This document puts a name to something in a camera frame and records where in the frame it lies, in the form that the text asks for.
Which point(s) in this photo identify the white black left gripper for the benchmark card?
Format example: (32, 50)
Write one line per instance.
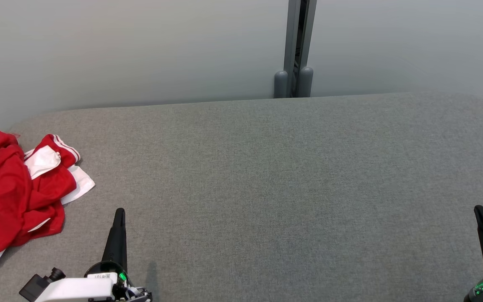
(78, 289)

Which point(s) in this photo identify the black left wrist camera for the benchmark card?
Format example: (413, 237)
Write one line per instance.
(36, 287)

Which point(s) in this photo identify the grey rounded cylinder post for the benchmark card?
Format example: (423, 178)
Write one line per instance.
(280, 86)
(305, 84)

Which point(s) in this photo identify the grey vertical partition frame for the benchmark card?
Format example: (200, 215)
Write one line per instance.
(292, 37)

